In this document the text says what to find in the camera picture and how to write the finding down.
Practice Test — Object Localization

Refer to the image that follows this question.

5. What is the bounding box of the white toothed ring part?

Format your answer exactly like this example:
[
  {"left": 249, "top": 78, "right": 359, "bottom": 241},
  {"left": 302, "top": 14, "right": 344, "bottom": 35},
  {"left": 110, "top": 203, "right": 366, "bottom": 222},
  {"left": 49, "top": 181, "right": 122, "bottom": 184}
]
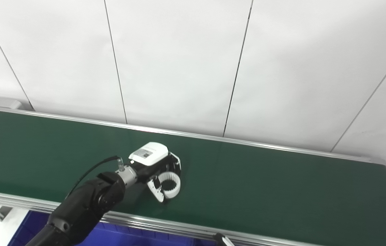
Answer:
[{"left": 155, "top": 171, "right": 182, "bottom": 200}]

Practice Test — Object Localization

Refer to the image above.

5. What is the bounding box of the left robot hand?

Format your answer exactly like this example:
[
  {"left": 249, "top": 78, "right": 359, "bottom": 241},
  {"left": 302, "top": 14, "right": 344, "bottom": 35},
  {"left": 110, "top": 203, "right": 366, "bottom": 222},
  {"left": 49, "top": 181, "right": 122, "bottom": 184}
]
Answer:
[{"left": 129, "top": 141, "right": 182, "bottom": 203}]

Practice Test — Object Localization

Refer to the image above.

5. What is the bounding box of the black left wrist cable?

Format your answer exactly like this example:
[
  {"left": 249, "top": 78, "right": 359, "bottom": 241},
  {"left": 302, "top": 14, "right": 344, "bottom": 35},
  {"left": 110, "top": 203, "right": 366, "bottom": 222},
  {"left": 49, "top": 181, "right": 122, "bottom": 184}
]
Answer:
[{"left": 65, "top": 155, "right": 126, "bottom": 199}]

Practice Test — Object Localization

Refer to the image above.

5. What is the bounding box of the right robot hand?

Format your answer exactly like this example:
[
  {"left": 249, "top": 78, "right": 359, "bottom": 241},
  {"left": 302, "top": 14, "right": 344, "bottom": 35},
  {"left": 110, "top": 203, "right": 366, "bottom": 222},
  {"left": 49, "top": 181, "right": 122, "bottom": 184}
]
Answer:
[{"left": 213, "top": 232, "right": 236, "bottom": 246}]

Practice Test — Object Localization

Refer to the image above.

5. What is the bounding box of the blue bin with white parts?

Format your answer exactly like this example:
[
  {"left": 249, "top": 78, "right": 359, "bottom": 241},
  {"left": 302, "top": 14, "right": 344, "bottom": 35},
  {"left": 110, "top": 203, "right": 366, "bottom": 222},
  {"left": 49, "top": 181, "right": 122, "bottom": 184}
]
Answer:
[{"left": 8, "top": 210, "right": 214, "bottom": 246}]

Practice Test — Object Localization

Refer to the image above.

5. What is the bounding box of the green conveyor belt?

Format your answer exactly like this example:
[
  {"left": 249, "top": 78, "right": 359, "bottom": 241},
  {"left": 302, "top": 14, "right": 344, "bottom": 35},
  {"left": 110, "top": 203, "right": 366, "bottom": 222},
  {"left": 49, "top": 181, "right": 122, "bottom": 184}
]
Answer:
[
  {"left": 0, "top": 109, "right": 386, "bottom": 246},
  {"left": 0, "top": 96, "right": 386, "bottom": 246}
]

